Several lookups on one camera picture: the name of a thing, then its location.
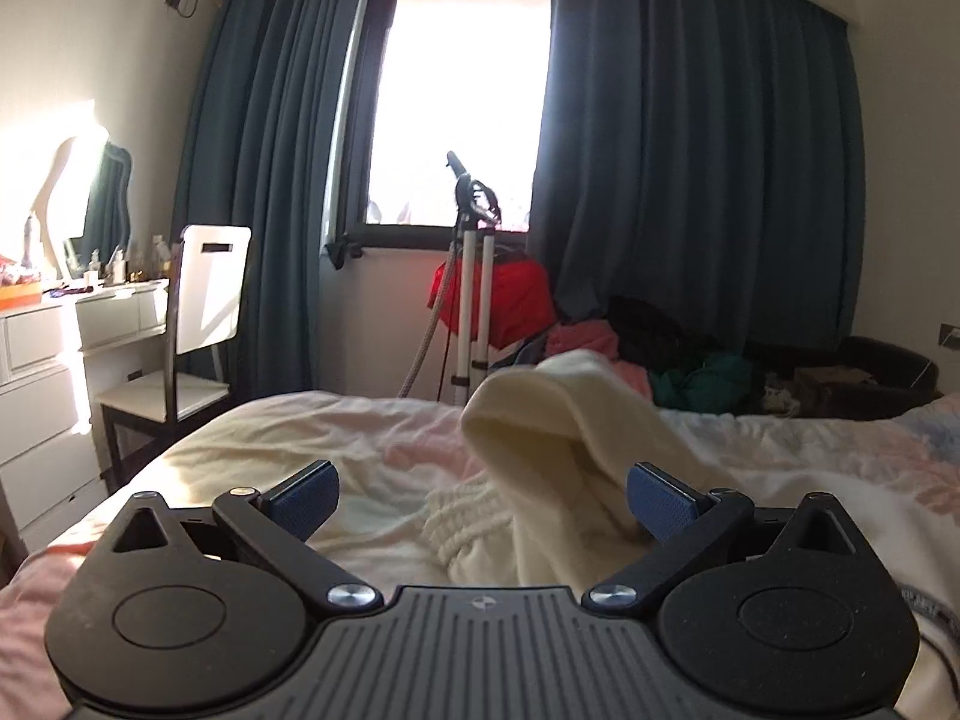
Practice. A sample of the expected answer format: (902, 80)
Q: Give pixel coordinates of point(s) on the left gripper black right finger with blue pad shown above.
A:
(693, 531)

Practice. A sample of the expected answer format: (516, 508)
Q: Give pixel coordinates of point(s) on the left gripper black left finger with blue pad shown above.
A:
(271, 530)

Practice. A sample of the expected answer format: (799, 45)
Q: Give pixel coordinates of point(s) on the cream zip-up sweat garment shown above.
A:
(554, 444)

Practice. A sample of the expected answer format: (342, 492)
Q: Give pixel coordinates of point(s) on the green clothes heap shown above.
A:
(718, 386)

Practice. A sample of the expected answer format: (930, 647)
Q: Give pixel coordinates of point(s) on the black clothes pile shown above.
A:
(652, 339)

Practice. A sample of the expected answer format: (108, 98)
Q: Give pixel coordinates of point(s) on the pink clothes pile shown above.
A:
(598, 336)

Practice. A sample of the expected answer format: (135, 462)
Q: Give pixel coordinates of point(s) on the pastel pink bed sheet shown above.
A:
(416, 508)

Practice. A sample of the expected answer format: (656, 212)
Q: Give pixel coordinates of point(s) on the white and black chair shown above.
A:
(202, 312)

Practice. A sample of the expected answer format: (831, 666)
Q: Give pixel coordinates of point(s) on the black sofa bench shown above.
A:
(859, 379)

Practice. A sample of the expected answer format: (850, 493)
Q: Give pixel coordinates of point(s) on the red cloth on steamer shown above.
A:
(520, 307)

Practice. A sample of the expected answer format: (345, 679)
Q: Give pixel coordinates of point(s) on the white dresser with drawers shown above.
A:
(57, 356)

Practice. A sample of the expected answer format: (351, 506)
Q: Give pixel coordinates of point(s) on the garment steamer on pole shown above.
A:
(469, 268)

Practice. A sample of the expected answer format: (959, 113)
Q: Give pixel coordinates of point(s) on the orange tray on dresser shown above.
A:
(19, 295)

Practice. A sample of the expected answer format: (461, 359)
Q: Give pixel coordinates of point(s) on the left teal curtain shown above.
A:
(256, 154)

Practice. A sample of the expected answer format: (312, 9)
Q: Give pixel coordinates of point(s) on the teal curtain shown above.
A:
(256, 154)
(705, 157)

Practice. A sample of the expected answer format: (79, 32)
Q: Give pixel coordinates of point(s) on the right teal curtain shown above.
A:
(705, 157)

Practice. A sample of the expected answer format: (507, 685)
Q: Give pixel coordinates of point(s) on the dark window frame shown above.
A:
(436, 81)

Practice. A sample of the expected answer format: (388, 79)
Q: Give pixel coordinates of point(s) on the wavy frame vanity mirror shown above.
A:
(81, 212)

